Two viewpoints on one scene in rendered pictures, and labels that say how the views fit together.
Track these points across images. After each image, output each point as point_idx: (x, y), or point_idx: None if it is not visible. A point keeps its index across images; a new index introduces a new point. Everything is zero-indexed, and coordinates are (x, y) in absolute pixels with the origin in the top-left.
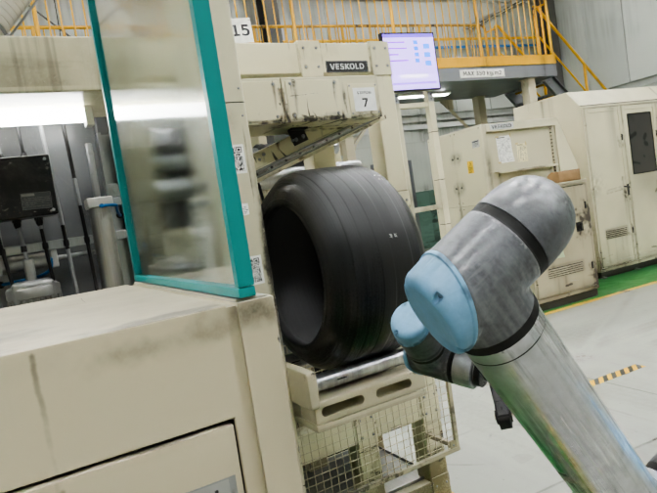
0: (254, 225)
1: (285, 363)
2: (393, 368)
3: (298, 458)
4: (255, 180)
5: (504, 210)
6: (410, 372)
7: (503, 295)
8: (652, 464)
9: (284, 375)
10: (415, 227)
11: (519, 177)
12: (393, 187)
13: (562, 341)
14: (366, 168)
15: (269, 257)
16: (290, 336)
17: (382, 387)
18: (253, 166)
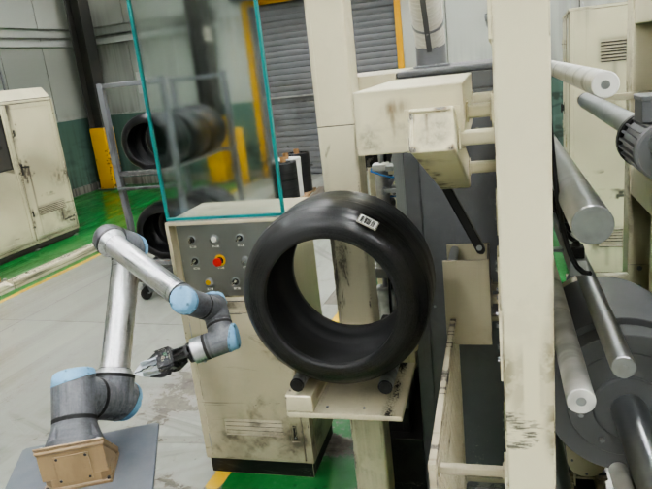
0: None
1: (339, 320)
2: (310, 387)
3: (172, 263)
4: (324, 187)
5: (121, 241)
6: (289, 388)
7: None
8: (103, 379)
9: (168, 243)
10: (244, 273)
11: (105, 224)
12: (261, 237)
13: (110, 279)
14: (287, 212)
15: (331, 245)
16: (374, 322)
17: (318, 394)
18: (323, 177)
